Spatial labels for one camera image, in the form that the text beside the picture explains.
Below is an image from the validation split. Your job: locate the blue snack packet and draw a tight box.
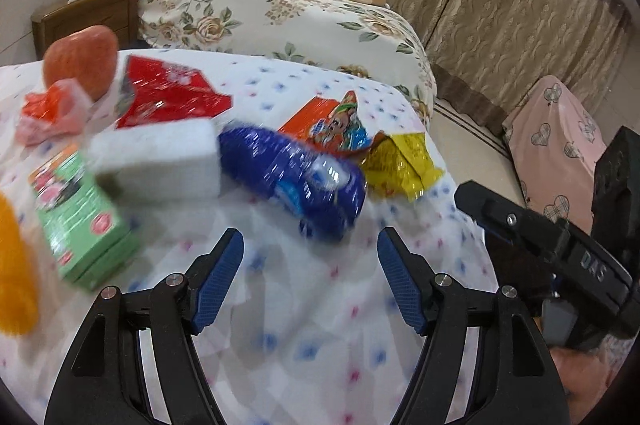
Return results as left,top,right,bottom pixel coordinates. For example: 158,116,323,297
218,123,367,242

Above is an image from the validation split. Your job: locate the wooden nightstand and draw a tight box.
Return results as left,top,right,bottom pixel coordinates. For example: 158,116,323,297
31,0,140,60

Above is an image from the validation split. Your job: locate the orange cartoon snack packet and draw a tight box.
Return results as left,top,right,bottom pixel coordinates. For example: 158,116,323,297
276,90,386,156

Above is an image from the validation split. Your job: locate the bed with floral bedspread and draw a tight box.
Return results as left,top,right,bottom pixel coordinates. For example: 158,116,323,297
136,0,438,126

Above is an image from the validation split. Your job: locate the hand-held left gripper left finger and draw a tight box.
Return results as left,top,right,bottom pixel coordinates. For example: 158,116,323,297
44,227,246,425

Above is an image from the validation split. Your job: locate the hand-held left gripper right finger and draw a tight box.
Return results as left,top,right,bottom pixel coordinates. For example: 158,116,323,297
377,227,571,425

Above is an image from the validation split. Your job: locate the yellow snack packet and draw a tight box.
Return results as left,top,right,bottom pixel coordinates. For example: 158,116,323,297
360,131,446,202

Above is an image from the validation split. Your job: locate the orange fruit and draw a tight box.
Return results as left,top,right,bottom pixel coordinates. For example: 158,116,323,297
0,192,41,337

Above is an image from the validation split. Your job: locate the orange and pink wrapper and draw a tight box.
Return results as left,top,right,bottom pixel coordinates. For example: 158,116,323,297
15,79,93,146

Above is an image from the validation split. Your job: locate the white foam block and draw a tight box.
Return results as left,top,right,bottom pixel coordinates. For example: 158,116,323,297
89,119,223,206

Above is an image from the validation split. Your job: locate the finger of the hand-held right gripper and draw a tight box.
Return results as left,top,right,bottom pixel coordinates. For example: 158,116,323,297
454,181,571,266

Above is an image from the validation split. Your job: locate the red snack packet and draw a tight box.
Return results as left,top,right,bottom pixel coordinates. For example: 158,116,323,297
115,55,233,129

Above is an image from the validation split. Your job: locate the green carton box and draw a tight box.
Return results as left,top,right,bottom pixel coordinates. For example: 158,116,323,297
28,143,141,292

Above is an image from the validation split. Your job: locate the white dotted tablecloth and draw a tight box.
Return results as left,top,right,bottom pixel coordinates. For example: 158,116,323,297
0,47,501,425

